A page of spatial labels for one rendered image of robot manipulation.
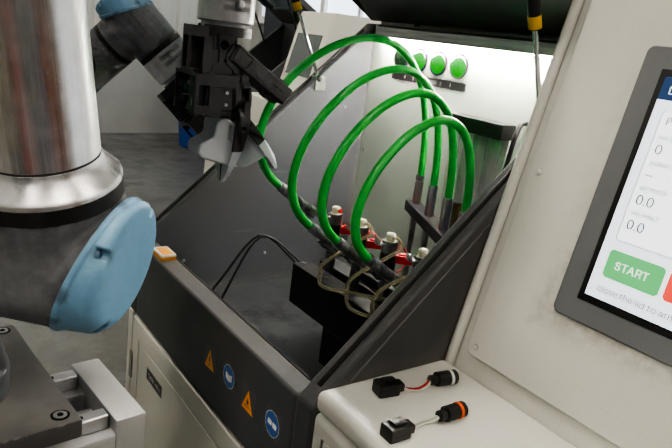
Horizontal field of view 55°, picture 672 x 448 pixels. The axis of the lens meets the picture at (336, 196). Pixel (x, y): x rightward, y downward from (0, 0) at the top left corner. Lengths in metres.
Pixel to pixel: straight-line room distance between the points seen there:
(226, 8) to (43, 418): 0.51
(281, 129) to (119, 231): 0.98
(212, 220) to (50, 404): 0.81
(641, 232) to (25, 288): 0.64
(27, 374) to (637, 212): 0.69
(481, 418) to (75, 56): 0.62
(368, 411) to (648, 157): 0.45
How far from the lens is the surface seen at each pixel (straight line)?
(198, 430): 1.21
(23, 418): 0.68
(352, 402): 0.83
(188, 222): 1.42
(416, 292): 0.89
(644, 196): 0.83
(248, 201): 1.46
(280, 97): 0.92
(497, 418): 0.86
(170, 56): 1.03
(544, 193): 0.90
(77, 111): 0.50
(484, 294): 0.94
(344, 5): 7.19
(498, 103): 1.29
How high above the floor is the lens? 1.41
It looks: 14 degrees down
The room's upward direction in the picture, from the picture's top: 7 degrees clockwise
